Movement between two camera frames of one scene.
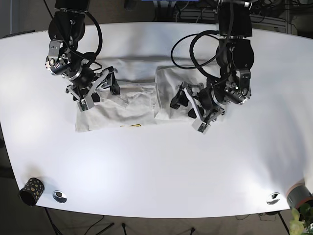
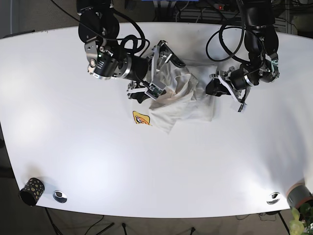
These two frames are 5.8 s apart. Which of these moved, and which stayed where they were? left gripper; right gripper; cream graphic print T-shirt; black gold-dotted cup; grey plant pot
Moved: left gripper; cream graphic print T-shirt; right gripper
Stayed: black gold-dotted cup; grey plant pot
